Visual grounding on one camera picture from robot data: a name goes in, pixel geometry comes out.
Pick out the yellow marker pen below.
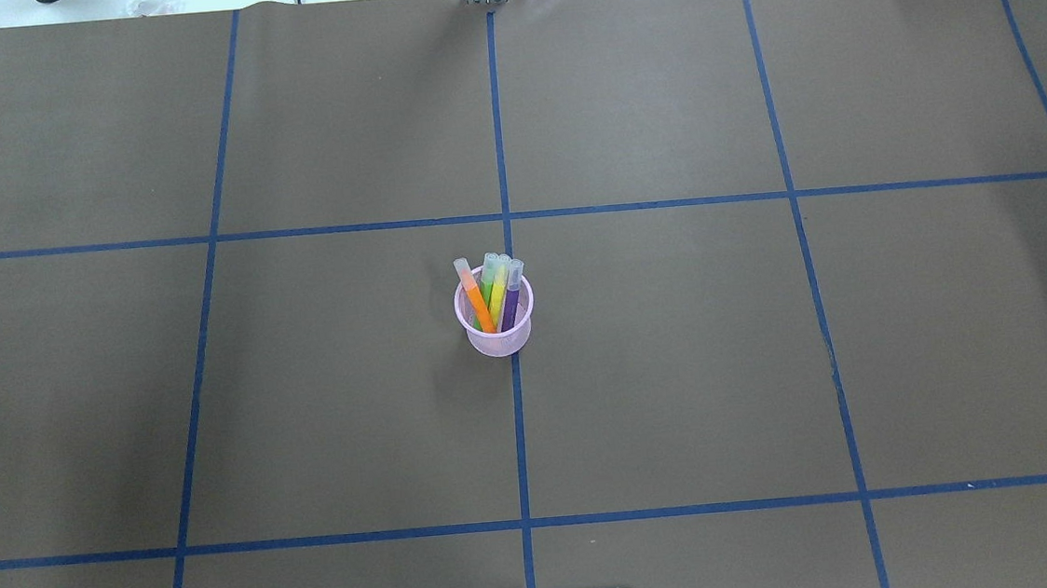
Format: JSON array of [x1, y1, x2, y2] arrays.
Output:
[[488, 253, 511, 332]]

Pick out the purple marker pen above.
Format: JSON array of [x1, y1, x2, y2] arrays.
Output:
[[500, 259, 524, 331]]

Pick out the green marker pen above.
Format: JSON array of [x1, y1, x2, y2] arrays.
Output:
[[480, 253, 500, 309]]

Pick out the orange marker pen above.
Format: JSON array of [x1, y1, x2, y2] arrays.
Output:
[[453, 257, 497, 335]]

